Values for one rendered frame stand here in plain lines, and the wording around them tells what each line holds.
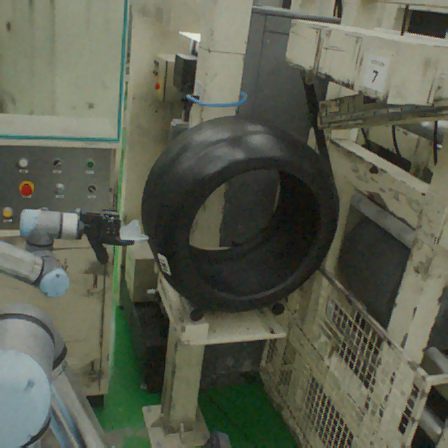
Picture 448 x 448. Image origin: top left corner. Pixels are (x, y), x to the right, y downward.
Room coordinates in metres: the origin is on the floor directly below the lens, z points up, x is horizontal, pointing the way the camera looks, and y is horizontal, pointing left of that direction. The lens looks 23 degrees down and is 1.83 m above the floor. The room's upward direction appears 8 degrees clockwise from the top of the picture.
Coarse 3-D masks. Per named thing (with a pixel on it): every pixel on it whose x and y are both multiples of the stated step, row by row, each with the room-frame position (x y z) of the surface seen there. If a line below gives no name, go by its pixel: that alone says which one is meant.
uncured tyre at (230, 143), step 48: (192, 144) 1.48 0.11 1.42; (240, 144) 1.43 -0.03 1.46; (288, 144) 1.48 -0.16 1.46; (144, 192) 1.53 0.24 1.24; (192, 192) 1.36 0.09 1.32; (288, 192) 1.77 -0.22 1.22; (336, 192) 1.55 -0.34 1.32; (288, 240) 1.74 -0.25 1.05; (192, 288) 1.37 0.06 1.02; (240, 288) 1.59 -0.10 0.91; (288, 288) 1.48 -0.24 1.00
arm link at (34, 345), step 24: (0, 336) 0.59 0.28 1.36; (24, 336) 0.60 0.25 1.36; (48, 336) 0.64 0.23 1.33; (0, 360) 0.54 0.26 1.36; (24, 360) 0.56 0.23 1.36; (48, 360) 0.60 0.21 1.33; (0, 384) 0.52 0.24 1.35; (24, 384) 0.52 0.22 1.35; (48, 384) 0.56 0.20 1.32; (0, 408) 0.51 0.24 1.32; (24, 408) 0.52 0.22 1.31; (48, 408) 0.54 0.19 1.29; (0, 432) 0.51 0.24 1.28; (24, 432) 0.51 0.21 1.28
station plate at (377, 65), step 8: (376, 56) 1.37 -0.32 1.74; (384, 56) 1.34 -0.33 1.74; (368, 64) 1.39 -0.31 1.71; (376, 64) 1.36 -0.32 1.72; (384, 64) 1.33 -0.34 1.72; (368, 72) 1.38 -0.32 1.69; (376, 72) 1.35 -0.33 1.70; (384, 72) 1.32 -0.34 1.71; (368, 80) 1.38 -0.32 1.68; (376, 80) 1.35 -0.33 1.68; (384, 80) 1.32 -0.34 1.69; (376, 88) 1.34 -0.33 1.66
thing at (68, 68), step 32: (0, 0) 1.80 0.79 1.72; (32, 0) 1.83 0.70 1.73; (64, 0) 1.86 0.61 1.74; (96, 0) 1.90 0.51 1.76; (0, 32) 1.79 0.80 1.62; (32, 32) 1.83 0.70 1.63; (64, 32) 1.87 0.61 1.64; (96, 32) 1.90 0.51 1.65; (0, 64) 1.79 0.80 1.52; (32, 64) 1.83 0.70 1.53; (64, 64) 1.87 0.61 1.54; (96, 64) 1.90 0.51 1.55; (0, 96) 1.79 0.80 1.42; (32, 96) 1.83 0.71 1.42; (64, 96) 1.87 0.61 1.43; (96, 96) 1.91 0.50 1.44; (0, 128) 1.79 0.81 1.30; (32, 128) 1.83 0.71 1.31; (64, 128) 1.87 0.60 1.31; (96, 128) 1.91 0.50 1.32
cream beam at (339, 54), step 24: (312, 24) 1.72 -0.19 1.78; (288, 48) 1.84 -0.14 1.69; (312, 48) 1.68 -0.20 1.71; (336, 48) 1.55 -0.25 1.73; (360, 48) 1.45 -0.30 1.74; (384, 48) 1.35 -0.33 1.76; (408, 48) 1.30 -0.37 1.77; (432, 48) 1.33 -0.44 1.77; (312, 72) 1.66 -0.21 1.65; (336, 72) 1.53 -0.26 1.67; (360, 72) 1.42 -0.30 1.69; (408, 72) 1.31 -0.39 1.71; (432, 72) 1.33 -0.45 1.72; (384, 96) 1.30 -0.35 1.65; (408, 96) 1.31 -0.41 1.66; (432, 96) 1.34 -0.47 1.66
